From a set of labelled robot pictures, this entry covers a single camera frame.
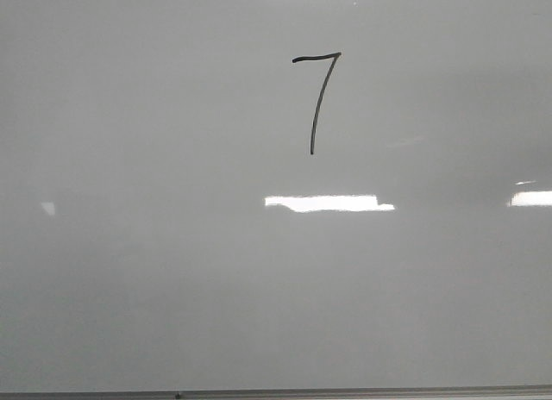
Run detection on white whiteboard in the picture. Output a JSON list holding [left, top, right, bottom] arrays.
[[1, 0, 551, 391]]

